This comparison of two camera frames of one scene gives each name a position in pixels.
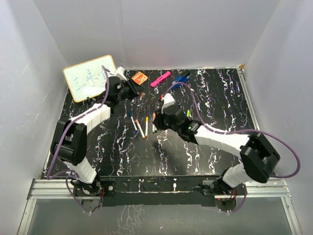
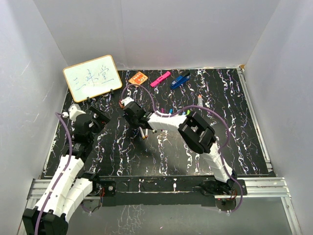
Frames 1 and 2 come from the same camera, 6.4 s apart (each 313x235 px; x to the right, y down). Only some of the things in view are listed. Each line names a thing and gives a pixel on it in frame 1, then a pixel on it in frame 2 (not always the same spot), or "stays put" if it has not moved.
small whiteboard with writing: (88, 79) stays put
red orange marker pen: (139, 127) stays put
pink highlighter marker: (167, 73) stays put
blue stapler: (181, 79) stays put
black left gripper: (134, 91) -> (101, 116)
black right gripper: (158, 121) -> (128, 118)
